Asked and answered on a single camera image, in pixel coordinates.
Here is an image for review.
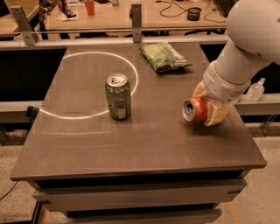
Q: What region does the middle metal bracket post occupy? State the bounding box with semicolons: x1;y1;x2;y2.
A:
130;3;142;43

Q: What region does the metal bracket post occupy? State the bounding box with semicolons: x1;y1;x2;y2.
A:
10;5;39;46
130;3;142;43

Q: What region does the left metal bracket post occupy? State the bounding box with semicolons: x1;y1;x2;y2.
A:
10;5;39;46

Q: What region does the black mesh cup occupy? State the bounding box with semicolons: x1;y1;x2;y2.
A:
187;7;202;21

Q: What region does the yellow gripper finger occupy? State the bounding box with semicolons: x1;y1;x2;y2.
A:
204;101;233;127
192;81;208;98

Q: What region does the black cable on desk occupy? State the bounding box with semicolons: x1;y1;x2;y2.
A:
156;0;192;18

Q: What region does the red coke can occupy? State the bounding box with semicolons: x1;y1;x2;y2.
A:
182;97;207;122

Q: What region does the orange plastic cup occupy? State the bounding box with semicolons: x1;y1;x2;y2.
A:
84;0;95;16

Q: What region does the green soda can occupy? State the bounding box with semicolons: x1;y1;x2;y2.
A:
105;73;131;120

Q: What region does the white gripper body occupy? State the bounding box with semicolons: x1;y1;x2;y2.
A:
203;60;250;102

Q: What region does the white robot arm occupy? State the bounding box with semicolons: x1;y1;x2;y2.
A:
184;0;280;127

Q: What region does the green chip bag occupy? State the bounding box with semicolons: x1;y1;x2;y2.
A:
140;43;191;73

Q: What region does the clear sanitizer bottle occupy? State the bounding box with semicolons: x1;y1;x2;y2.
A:
246;78;265;102

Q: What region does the black keyboard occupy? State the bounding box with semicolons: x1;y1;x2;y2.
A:
213;0;239;18

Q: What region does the grey drawer cabinet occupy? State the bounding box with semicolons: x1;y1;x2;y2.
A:
27;169;252;224

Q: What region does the green bottle beside table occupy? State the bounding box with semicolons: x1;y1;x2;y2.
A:
26;106;39;118

